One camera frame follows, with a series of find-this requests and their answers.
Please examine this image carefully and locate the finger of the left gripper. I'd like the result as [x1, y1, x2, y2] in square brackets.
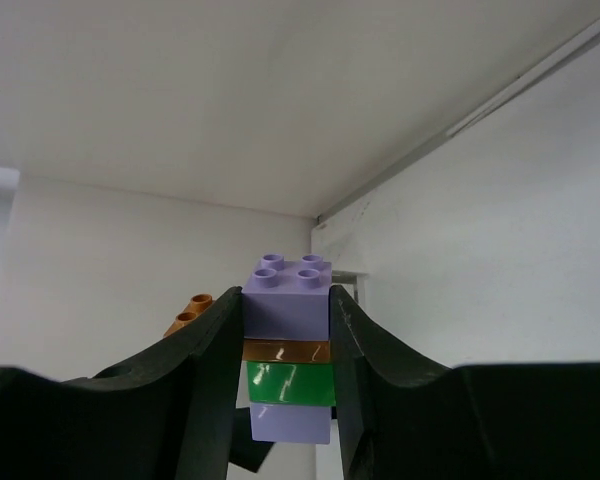
[229, 407, 275, 473]

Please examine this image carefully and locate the lavender lego brick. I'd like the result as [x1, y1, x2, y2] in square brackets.
[249, 403, 331, 445]
[242, 253, 332, 341]

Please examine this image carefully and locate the thin orange lego plate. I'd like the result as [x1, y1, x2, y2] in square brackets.
[242, 339, 331, 364]

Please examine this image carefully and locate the dark green lego brick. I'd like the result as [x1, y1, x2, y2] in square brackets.
[246, 361, 336, 407]

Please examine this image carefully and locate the aluminium rail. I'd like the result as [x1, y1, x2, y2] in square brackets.
[316, 18, 600, 226]

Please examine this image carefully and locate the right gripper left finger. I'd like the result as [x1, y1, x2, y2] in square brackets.
[0, 287, 243, 479]

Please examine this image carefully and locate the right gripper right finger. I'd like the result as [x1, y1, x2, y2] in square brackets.
[329, 286, 600, 479]

